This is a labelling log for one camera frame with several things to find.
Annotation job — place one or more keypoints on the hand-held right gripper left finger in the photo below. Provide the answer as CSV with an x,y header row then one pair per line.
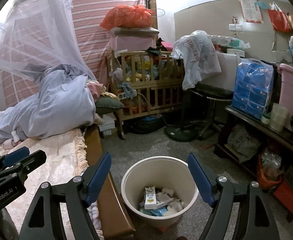
x,y
99,177

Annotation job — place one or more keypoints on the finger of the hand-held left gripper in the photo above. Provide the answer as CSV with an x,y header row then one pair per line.
x,y
16,155
34,158

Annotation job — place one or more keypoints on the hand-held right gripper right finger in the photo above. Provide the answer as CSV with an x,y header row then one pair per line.
x,y
201,180

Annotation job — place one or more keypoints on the white tissue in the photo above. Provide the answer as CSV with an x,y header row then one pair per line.
x,y
177,205

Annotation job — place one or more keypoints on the white block packet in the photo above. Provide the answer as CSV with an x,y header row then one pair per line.
x,y
167,189

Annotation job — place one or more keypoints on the white trash bin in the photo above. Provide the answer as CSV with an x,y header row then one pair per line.
x,y
134,180

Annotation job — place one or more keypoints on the white red print box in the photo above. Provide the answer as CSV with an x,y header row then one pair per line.
x,y
165,198

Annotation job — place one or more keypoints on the white green milk carton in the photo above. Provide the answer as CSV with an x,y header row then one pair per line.
x,y
150,197

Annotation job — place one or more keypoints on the blue plastic wrapper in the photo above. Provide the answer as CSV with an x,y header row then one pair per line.
x,y
156,212

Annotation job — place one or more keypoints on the pink bottle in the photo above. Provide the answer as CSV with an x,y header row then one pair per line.
x,y
8,144

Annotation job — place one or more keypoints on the small white bottle red label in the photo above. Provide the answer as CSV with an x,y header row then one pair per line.
x,y
15,136

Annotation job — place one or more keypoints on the peach fringed blanket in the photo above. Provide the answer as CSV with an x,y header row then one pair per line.
x,y
61,155

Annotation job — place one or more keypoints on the white shoe box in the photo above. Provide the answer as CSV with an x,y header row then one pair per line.
x,y
107,127

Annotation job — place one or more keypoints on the dark green fan base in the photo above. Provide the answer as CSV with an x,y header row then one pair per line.
x,y
180,132

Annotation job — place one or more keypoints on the grey printed bag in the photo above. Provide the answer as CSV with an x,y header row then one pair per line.
x,y
241,142

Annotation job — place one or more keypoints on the light blue duvet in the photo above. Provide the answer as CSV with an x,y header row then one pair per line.
x,y
61,105

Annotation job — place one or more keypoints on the orange basket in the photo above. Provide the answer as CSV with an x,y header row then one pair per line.
x,y
266,177

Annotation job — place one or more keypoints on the dark blue bag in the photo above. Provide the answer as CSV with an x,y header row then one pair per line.
x,y
144,125

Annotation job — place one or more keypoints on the dark green pillow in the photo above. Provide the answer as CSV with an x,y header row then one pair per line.
x,y
109,105

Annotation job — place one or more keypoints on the dark wooden bench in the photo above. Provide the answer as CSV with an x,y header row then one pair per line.
x,y
261,130

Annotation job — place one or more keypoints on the white power strip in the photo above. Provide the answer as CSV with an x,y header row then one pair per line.
x,y
121,96

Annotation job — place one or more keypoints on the black stool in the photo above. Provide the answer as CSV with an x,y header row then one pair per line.
x,y
211,95

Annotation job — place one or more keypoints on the small green white bottle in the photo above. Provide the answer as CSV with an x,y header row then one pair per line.
x,y
266,118

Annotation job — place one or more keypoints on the orange cardboard box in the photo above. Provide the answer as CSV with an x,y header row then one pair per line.
x,y
290,187

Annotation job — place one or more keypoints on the pink clothes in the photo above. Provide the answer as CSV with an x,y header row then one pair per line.
x,y
96,87

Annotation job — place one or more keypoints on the wooden crib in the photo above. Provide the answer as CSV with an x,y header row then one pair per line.
x,y
146,97

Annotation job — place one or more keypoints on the blue cloth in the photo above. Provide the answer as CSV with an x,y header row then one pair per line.
x,y
127,88

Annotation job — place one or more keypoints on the clear tape rolls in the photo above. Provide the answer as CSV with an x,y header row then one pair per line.
x,y
277,116

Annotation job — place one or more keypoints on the blue tissue pack bundle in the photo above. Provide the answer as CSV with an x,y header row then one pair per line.
x,y
252,87

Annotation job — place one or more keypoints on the white panel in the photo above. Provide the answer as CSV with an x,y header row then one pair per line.
x,y
227,67

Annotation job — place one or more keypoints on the white hanging cloth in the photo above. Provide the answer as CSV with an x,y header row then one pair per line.
x,y
199,55

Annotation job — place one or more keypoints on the white bucket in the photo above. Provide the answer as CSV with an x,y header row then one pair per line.
x,y
235,53

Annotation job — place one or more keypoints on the red garment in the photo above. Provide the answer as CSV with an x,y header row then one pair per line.
x,y
166,45

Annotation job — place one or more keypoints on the toilet paper pack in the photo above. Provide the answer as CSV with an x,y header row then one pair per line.
x,y
226,41

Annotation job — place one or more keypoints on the grey cushion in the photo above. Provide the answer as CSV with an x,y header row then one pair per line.
x,y
136,31

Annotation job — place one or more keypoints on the pink striped mattress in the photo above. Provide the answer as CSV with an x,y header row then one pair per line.
x,y
99,17

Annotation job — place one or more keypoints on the orange plastic bag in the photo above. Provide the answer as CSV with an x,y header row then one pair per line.
x,y
129,16

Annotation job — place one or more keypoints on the wooden bed frame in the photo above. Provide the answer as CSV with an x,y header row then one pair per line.
x,y
106,192

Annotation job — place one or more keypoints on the white light switch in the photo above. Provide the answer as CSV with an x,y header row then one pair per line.
x,y
235,26

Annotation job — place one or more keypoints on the red white wall calendar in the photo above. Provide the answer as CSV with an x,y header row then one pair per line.
x,y
250,10

